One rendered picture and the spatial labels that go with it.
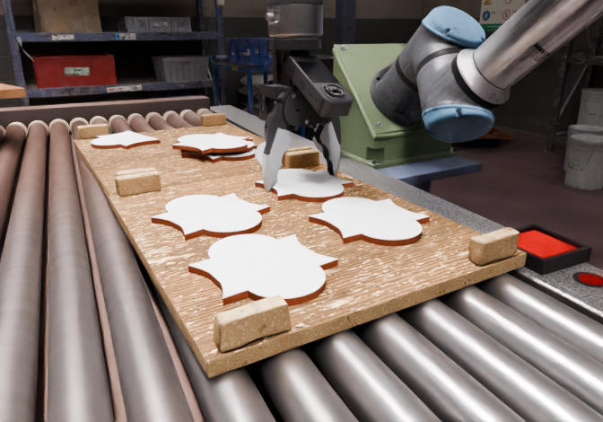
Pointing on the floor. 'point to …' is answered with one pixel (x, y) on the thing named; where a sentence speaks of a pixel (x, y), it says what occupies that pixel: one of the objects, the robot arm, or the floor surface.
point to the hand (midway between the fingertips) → (304, 182)
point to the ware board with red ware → (489, 138)
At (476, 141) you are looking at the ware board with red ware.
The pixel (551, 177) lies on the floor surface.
